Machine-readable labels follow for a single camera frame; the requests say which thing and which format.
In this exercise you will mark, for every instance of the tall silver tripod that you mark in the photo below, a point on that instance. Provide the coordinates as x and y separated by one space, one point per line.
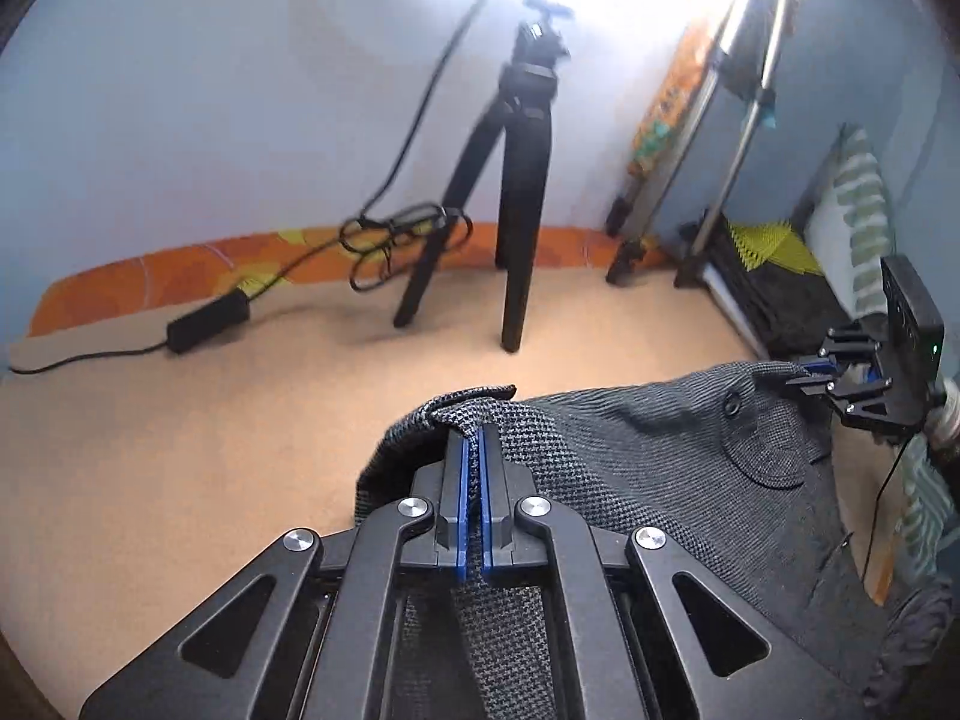
681 201

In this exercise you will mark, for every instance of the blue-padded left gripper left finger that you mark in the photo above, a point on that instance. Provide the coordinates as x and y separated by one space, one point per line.
452 526

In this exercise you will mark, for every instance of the colourful hanging cloth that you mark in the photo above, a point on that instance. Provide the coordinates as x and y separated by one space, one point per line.
665 114

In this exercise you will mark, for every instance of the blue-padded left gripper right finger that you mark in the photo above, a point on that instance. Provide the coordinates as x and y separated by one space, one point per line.
502 540

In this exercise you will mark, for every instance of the green striped pillow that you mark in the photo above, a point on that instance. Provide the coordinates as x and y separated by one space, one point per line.
847 225

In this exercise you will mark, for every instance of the black and yellow folded garment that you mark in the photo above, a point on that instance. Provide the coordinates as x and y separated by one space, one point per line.
778 286

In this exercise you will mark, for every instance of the white knitted gloved hand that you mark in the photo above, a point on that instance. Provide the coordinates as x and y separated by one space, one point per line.
943 428

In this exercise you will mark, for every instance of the grey checked short pants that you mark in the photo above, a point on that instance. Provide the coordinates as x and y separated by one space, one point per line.
725 461

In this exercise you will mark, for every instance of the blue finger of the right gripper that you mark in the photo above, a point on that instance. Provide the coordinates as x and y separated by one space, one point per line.
831 374

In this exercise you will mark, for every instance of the small black tripod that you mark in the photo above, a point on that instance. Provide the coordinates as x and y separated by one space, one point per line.
519 117

